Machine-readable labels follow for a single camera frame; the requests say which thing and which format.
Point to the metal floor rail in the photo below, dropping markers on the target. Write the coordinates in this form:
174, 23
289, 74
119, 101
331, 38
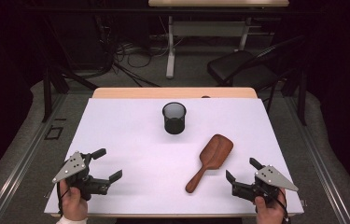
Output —
322, 174
24, 165

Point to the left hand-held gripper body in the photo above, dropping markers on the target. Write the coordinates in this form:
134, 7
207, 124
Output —
71, 166

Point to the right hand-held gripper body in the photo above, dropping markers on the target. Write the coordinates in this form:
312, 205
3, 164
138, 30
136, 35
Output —
272, 178

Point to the black folding chair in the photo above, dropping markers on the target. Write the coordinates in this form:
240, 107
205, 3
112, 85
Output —
241, 65

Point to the black metal stand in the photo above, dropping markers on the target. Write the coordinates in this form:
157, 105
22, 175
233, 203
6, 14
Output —
47, 93
302, 99

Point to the black mesh pen holder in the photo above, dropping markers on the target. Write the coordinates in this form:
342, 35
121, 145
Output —
174, 124

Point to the white table mat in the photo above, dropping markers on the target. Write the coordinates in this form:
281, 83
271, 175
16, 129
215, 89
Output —
132, 140

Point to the wooden hairbrush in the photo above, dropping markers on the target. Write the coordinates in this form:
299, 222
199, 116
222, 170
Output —
214, 152

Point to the person's left hand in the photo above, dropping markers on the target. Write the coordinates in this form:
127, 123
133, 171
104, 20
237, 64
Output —
73, 205

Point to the white-legged desk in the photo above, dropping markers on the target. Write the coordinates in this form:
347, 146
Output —
170, 46

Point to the person's right hand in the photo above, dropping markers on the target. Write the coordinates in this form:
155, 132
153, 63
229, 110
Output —
270, 214

